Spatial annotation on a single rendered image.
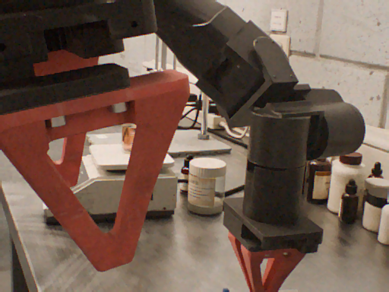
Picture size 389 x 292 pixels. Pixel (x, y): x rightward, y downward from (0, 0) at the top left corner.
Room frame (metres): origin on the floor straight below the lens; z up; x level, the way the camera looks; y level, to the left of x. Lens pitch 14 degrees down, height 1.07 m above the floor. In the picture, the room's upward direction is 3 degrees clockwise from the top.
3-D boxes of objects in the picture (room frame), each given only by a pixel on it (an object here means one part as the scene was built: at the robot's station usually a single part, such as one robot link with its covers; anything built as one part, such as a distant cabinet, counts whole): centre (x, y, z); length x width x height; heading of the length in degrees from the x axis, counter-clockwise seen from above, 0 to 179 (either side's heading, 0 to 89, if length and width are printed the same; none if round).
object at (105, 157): (0.83, 0.10, 0.83); 0.12 x 0.12 x 0.01; 18
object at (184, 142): (1.24, 0.09, 0.76); 0.30 x 0.20 x 0.01; 116
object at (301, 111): (0.52, -0.09, 0.95); 0.07 x 0.06 x 0.07; 126
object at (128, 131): (0.85, 0.10, 0.87); 0.06 x 0.05 x 0.08; 95
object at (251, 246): (0.52, -0.08, 0.82); 0.07 x 0.07 x 0.09; 21
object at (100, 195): (0.83, 0.13, 0.79); 0.22 x 0.13 x 0.08; 108
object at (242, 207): (0.51, -0.08, 0.89); 0.10 x 0.07 x 0.07; 21
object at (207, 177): (0.83, -0.02, 0.79); 0.06 x 0.06 x 0.08
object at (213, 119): (1.62, 0.01, 0.77); 0.40 x 0.06 x 0.04; 26
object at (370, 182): (0.87, -0.31, 0.78); 0.05 x 0.05 x 0.05
